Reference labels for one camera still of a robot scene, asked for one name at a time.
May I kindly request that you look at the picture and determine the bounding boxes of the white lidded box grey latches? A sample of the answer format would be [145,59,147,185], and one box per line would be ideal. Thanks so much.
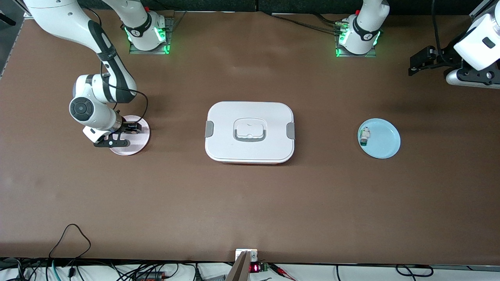
[205,101,296,164]

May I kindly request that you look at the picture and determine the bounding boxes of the pale pink round plate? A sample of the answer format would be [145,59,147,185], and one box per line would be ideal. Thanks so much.
[109,115,151,156]

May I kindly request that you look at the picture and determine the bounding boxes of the light blue round plate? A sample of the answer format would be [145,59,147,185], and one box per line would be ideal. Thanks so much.
[357,118,402,160]

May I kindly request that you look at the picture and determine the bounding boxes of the orange black device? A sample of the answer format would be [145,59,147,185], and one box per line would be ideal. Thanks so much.
[135,271,166,281]

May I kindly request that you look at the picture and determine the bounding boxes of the red black clip leads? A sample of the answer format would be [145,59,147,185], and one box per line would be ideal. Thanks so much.
[270,263,297,281]

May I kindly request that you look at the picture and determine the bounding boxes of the white lower shelf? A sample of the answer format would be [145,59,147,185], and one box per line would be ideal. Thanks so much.
[0,258,500,281]

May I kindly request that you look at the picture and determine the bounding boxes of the aluminium frame profile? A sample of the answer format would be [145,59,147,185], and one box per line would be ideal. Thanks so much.
[470,0,493,22]

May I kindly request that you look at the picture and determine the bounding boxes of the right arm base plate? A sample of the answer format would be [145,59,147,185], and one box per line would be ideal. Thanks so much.
[129,16,175,55]

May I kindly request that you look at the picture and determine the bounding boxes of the black looped table cable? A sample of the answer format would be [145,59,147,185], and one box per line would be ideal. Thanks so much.
[49,223,91,260]

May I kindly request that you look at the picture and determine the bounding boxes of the black arm base cable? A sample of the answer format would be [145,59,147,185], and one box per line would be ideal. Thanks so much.
[271,13,346,32]

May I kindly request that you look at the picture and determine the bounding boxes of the black cable tangle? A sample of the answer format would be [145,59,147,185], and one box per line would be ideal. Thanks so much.
[0,258,196,281]

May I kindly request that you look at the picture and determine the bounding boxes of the aluminium front camera mount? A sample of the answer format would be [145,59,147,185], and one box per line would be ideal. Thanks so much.
[226,249,259,281]

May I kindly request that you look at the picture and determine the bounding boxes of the black coiled shelf cable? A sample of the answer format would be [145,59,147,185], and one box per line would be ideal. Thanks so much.
[395,265,434,277]

